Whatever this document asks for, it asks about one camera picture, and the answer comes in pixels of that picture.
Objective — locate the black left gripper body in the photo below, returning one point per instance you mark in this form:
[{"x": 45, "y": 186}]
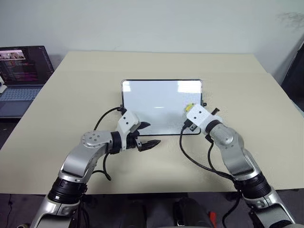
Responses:
[{"x": 133, "y": 141}]

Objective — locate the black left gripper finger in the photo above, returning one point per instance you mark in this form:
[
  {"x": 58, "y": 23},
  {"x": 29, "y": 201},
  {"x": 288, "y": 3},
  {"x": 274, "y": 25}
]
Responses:
[
  {"x": 143, "y": 126},
  {"x": 150, "y": 144}
]

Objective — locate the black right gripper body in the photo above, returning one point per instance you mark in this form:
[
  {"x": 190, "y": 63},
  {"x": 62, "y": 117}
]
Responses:
[{"x": 215, "y": 112}]

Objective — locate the yellow and black board eraser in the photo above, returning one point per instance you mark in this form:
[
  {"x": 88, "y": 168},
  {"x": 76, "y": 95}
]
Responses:
[{"x": 189, "y": 108}]

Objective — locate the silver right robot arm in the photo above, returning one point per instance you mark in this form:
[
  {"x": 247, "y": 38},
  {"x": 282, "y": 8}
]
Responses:
[{"x": 235, "y": 152}]

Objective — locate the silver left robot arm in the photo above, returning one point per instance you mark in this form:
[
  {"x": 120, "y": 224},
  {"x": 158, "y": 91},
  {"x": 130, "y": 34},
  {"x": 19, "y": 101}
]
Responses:
[{"x": 80, "y": 156}]

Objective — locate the dark rounded shape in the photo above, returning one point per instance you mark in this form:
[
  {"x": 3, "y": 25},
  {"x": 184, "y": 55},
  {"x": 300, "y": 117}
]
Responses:
[{"x": 190, "y": 213}]

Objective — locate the large black object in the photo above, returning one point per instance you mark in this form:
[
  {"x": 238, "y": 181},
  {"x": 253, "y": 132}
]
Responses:
[{"x": 294, "y": 76}]

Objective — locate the small red object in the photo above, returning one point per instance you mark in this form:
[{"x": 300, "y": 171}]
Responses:
[{"x": 212, "y": 217}]

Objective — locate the open dark laptop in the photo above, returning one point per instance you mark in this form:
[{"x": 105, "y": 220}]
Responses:
[{"x": 21, "y": 71}]

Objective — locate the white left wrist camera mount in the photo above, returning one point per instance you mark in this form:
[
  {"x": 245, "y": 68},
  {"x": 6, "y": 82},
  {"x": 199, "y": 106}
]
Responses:
[{"x": 127, "y": 121}]

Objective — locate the white board with black frame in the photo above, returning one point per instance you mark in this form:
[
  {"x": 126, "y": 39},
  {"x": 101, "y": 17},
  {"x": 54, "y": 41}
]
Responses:
[{"x": 161, "y": 95}]

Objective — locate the black table frame bar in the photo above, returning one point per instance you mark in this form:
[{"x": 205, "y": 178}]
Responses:
[{"x": 156, "y": 196}]

